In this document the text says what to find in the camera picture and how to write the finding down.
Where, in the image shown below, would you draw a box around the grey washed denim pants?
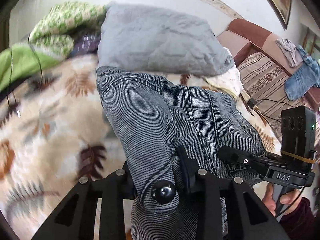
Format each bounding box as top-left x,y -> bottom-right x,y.
97,67 -> 264,239

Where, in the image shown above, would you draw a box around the black power adapter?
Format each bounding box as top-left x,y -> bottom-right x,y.
247,98 -> 257,108

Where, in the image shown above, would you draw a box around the cream small print pillow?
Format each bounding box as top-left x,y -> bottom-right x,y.
203,66 -> 243,99

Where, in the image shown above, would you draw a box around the striped floral headboard cushion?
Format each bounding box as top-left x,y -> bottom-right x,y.
238,52 -> 312,140

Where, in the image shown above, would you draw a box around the blue denim garment on headboard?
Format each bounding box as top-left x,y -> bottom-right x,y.
284,45 -> 319,101

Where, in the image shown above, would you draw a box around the leaf print bed blanket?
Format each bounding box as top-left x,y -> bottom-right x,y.
0,55 -> 283,240

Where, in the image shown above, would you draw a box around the grey cloth on headboard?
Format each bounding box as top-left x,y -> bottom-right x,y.
276,38 -> 303,68

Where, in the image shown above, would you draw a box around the grey quilted pillow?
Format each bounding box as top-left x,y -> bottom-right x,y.
98,3 -> 235,76

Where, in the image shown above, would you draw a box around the purple patterned cloth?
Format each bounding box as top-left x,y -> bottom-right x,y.
69,34 -> 100,57

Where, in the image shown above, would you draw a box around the green patterned blanket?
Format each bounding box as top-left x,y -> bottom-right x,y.
1,1 -> 107,90

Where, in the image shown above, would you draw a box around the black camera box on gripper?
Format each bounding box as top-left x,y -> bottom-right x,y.
281,106 -> 316,173

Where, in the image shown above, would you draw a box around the black cable on headboard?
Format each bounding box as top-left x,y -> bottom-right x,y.
249,98 -> 301,128

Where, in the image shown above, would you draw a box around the black cable on green blanket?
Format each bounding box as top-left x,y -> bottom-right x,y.
6,36 -> 45,118

